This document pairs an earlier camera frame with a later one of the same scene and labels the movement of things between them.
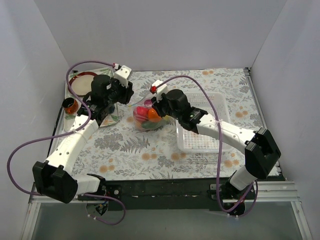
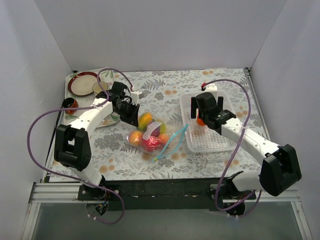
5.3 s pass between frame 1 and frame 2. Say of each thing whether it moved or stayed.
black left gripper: moved
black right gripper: moved
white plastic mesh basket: moved
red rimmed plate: stayed
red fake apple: moved
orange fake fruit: moved
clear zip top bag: moved
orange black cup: stayed
